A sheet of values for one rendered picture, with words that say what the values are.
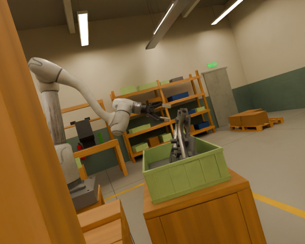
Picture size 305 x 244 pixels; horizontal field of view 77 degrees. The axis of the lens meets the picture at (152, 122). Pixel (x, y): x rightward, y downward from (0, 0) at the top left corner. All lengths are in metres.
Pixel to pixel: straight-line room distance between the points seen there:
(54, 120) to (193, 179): 0.98
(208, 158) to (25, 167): 0.88
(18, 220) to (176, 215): 0.84
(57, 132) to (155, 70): 5.71
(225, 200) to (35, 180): 0.91
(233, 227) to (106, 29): 6.62
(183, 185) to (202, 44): 7.33
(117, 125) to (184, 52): 6.49
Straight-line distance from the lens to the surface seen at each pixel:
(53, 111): 1.47
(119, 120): 1.29
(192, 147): 1.03
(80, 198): 1.16
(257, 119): 5.62
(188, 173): 1.00
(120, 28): 7.15
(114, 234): 0.73
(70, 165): 1.25
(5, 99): 0.21
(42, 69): 1.37
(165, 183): 0.99
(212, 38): 8.44
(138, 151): 5.82
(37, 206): 0.21
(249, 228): 1.13
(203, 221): 1.04
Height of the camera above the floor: 1.22
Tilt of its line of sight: 2 degrees down
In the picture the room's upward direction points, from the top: 17 degrees counter-clockwise
